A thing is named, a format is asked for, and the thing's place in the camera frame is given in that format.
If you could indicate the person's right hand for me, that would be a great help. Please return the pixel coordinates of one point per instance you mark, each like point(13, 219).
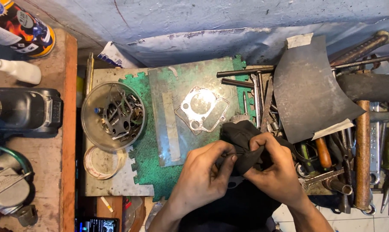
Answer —
point(281, 174)

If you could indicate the person's left hand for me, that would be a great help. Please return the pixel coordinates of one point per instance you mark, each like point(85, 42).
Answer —
point(201, 175)

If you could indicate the black cloth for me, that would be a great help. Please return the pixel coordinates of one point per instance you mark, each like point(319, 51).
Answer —
point(242, 135)

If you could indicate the person's black clothing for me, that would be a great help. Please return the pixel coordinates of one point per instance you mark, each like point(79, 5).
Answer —
point(230, 209)

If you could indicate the silver engine head gasket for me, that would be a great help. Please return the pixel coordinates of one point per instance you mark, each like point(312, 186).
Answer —
point(194, 121)

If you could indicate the rusty metal tube socket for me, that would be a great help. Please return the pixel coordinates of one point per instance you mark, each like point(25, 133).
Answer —
point(337, 186)

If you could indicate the green foam mat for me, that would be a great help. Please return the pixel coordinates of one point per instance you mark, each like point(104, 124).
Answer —
point(146, 154)

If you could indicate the heap of assorted tools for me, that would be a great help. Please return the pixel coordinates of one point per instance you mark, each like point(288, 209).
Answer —
point(342, 141)

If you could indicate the silver open wrench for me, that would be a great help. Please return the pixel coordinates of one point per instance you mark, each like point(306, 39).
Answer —
point(256, 96)

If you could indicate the scratched glass plate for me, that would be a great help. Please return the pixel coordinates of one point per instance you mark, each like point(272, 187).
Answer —
point(181, 96)

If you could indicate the grey metal sheet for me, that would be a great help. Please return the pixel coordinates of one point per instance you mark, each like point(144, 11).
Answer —
point(117, 185)

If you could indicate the grey sandpaper sheet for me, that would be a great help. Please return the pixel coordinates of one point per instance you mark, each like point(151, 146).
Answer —
point(307, 93)

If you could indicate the pile of small metal parts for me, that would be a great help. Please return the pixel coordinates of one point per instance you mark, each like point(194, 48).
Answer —
point(123, 117)

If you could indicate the silver combination wrench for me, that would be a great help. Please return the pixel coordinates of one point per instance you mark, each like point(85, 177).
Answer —
point(374, 141)

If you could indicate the white cigarette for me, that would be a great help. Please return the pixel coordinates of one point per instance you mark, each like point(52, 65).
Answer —
point(107, 204)

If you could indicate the short black steel rod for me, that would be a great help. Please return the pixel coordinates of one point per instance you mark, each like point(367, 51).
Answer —
point(236, 83)

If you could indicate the long black steel rod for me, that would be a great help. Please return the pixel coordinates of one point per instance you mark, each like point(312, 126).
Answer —
point(242, 71)

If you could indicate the black phone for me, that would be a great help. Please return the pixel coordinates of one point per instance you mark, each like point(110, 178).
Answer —
point(99, 225)

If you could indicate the clear plastic bowl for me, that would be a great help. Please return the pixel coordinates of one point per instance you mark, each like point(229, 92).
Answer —
point(91, 129)

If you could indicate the black rubber mallet head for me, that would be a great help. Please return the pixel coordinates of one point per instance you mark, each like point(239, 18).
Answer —
point(368, 86)

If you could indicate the wooden side bench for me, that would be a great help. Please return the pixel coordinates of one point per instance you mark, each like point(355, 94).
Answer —
point(67, 129)

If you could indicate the white blue plastic bag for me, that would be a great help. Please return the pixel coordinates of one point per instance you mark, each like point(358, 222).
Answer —
point(115, 56)

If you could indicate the brass metal strip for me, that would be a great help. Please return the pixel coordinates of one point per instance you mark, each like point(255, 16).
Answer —
point(90, 74)

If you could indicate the black power tool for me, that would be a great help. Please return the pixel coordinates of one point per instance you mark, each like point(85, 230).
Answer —
point(23, 111)

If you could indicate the silver carburetor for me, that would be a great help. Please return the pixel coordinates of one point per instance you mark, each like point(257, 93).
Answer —
point(6, 187)

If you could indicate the white squeeze bottle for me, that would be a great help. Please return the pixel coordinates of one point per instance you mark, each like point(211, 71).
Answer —
point(20, 71)

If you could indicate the flame print spray can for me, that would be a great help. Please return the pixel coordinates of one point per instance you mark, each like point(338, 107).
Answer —
point(23, 29)

